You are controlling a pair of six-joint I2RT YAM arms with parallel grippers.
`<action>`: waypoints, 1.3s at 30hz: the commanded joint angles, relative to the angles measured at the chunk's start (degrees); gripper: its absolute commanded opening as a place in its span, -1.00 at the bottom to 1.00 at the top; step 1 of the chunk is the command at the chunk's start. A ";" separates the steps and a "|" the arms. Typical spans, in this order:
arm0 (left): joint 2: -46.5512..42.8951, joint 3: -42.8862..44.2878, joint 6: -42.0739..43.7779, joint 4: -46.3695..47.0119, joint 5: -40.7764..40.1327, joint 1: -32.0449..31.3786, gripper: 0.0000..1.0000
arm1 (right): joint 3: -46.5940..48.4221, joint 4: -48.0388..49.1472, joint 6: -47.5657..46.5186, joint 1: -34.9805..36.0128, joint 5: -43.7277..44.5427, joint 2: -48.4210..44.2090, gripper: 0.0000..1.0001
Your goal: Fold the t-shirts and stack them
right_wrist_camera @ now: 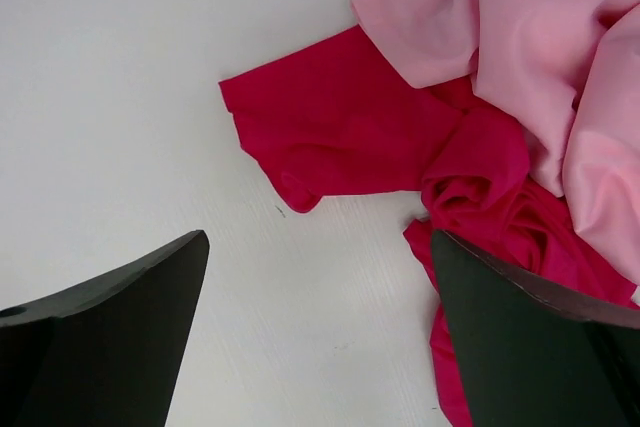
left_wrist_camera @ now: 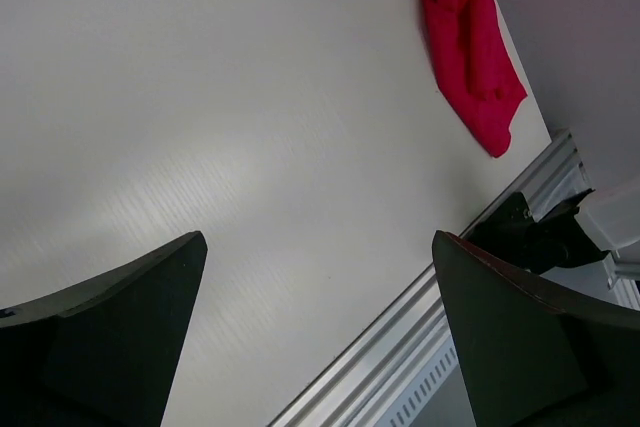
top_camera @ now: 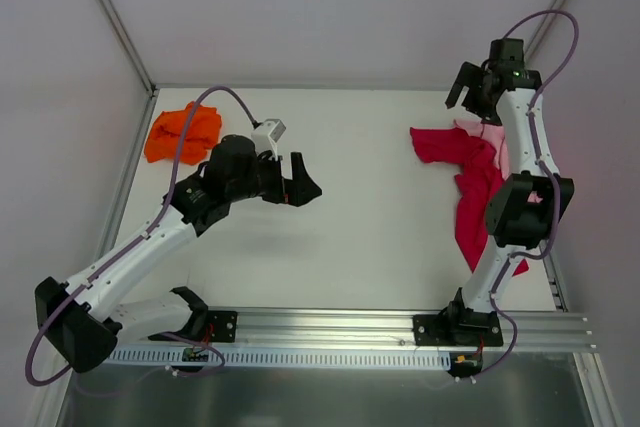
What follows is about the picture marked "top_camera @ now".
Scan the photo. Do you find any pink t shirt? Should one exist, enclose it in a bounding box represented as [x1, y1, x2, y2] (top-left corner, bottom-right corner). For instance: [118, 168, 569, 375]
[453, 119, 510, 180]

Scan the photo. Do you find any red t shirt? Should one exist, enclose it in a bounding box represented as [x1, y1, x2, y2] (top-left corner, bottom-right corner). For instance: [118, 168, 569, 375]
[409, 125, 505, 270]

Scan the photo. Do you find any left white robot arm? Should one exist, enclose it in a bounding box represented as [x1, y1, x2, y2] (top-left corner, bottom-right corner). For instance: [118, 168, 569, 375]
[35, 135, 322, 373]

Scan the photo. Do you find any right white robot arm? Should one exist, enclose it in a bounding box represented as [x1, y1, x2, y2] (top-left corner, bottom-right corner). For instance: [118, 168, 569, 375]
[430, 61, 575, 347]

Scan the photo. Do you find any orange t shirt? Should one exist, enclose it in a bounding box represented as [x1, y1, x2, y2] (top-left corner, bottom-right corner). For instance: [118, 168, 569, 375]
[143, 100, 223, 167]

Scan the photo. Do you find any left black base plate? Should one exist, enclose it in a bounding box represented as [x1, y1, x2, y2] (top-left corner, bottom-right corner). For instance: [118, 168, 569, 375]
[205, 310, 238, 343]

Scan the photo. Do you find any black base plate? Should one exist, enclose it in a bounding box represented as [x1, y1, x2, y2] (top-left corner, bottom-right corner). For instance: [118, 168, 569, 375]
[205, 310, 238, 343]
[412, 312, 504, 347]

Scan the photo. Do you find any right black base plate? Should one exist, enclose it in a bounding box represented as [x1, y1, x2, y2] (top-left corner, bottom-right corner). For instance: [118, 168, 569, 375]
[412, 312, 504, 347]

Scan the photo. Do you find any aluminium mounting rail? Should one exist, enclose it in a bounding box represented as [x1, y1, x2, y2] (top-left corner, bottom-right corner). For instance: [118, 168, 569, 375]
[114, 307, 599, 352]

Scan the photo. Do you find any white slotted cable duct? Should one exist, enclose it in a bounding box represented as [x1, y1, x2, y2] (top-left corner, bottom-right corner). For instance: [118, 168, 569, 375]
[106, 345, 451, 371]

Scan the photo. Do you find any left aluminium frame post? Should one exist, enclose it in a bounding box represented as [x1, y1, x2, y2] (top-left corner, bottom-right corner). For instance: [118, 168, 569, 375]
[96, 0, 156, 96]

